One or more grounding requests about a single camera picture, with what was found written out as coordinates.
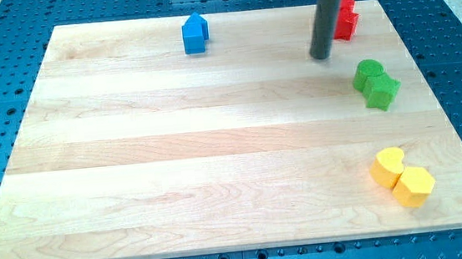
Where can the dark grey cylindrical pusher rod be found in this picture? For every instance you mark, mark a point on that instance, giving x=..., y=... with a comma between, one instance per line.
x=325, y=21

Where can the red star block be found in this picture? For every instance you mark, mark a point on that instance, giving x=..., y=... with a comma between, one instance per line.
x=346, y=25

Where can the green star block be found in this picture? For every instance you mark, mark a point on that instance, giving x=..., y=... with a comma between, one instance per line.
x=380, y=91

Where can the yellow heart block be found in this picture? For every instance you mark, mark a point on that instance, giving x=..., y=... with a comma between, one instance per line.
x=387, y=166

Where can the red moon block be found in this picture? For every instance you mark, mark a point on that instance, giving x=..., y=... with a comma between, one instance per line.
x=347, y=6

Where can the green circle block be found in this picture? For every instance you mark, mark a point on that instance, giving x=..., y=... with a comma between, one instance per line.
x=365, y=69

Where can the blue triangle block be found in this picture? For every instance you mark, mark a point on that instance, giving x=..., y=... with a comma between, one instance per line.
x=196, y=18

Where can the blue cube block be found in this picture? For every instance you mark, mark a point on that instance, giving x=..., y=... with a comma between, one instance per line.
x=193, y=38

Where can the yellow hexagon block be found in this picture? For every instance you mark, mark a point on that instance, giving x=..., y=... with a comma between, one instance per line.
x=414, y=186

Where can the wooden board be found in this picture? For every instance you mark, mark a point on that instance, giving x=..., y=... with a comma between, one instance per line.
x=131, y=149

